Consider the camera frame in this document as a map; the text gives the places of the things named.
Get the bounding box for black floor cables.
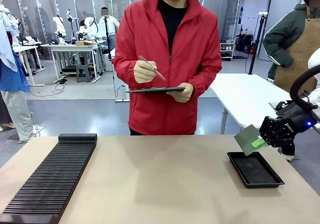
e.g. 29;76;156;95
26;77;69;98

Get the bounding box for person's left hand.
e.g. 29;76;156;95
165;82;195;104

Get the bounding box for red-sleeved left forearm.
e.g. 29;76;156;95
187;68;223;99

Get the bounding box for wooden shoe rack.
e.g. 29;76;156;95
219;41;236;62

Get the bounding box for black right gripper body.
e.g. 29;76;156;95
271;108;317;156

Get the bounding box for person in blue shirt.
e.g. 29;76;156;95
0;5;36;144

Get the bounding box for metallic pen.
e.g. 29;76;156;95
138;55;167;82

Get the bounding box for white standing desk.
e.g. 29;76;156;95
11;41;47;88

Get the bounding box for white robot with black cable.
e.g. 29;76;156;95
0;4;26;46

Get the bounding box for person in red jacket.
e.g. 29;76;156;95
111;0;223;136

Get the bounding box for person in brown apron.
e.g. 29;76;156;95
262;0;320;163

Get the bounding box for green PCB board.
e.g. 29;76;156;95
234;124;265;157

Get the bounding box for black clipboard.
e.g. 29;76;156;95
125;86;187;95

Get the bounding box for black plastic tray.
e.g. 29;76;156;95
226;151;286;189

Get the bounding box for black camera pole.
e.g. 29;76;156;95
246;11;269;75

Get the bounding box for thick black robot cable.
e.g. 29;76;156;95
289;65;320;135

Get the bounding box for white workbench with robots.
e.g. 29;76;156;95
40;41;107;84

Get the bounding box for black tripod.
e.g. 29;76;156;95
103;15;114;61

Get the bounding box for red-sleeved right forearm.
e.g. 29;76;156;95
111;53;141;85

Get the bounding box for black bags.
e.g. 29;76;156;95
235;32;256;55

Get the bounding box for black slotted PCB rack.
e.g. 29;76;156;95
0;133;98;224

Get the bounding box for standing person in white shirt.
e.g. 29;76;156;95
98;6;121;50

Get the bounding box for white table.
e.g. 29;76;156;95
208;73;301;136

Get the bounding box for grey step stool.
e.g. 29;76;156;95
75;63;92;83

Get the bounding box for person's right hand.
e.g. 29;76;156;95
133;59;159;84

